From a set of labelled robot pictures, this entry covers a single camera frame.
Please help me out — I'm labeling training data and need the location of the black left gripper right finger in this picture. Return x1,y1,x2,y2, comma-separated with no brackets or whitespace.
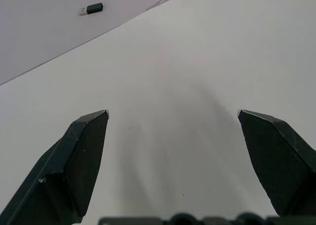
237,109,316,219

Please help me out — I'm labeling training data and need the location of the black USB dongle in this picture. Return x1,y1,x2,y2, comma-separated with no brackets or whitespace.
79,2,104,17

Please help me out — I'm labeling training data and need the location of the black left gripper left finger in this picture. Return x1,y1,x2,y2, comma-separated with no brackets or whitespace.
0,109,110,225

